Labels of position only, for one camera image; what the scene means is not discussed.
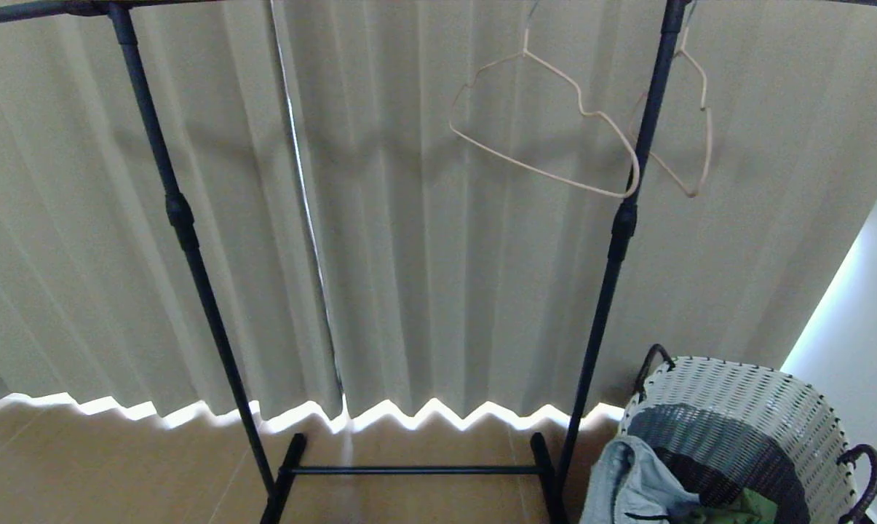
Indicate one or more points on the green printed shirt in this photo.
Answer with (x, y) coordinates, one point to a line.
(744, 509)

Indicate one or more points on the pink clothes hanger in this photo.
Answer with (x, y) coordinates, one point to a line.
(525, 42)
(709, 138)

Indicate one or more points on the black clothes rack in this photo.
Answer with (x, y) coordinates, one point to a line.
(183, 218)

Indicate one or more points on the white laundry basket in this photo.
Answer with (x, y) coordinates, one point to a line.
(736, 393)

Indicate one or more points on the beige curtain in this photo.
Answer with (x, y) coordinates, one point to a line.
(445, 291)

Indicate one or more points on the pale grey shorts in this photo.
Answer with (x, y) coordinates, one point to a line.
(627, 487)

